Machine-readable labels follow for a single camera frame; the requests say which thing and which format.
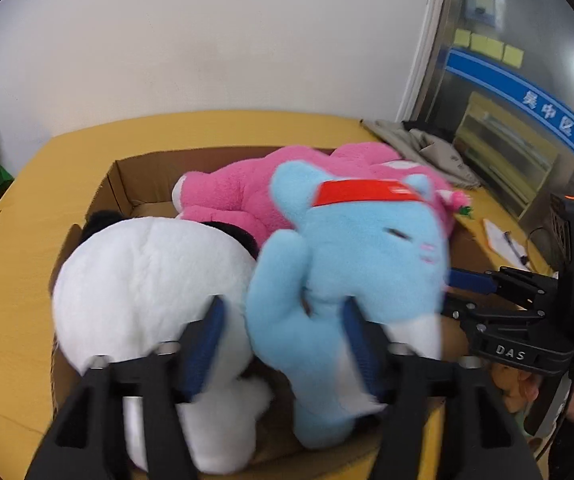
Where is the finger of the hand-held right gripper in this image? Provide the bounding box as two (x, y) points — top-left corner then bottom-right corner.
(439, 296), (495, 332)
(446, 266), (560, 307)

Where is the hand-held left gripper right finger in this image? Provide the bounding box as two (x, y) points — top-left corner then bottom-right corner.
(341, 297), (542, 480)

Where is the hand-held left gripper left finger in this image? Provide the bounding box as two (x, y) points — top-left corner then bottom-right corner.
(24, 296), (228, 480)

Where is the white panda plush toy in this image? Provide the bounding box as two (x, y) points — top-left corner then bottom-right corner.
(51, 210), (274, 475)

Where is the blue cat plush toy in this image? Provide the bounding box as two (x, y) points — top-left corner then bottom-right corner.
(246, 160), (452, 450)

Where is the brown cardboard box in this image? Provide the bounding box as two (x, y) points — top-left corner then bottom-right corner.
(48, 146), (555, 476)

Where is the pastel pink green plush toy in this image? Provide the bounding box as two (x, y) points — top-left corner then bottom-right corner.
(491, 360), (545, 453)

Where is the black pen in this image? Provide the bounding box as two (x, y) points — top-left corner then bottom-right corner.
(504, 231), (530, 267)

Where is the paper with pen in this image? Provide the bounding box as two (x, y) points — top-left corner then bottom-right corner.
(482, 219), (531, 262)

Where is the grey cloth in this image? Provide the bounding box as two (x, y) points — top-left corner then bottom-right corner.
(362, 119), (482, 191)

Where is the blue window banner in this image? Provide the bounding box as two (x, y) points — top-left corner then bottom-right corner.
(444, 47), (574, 181)

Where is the black cable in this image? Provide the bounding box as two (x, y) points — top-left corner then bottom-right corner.
(524, 224), (554, 263)

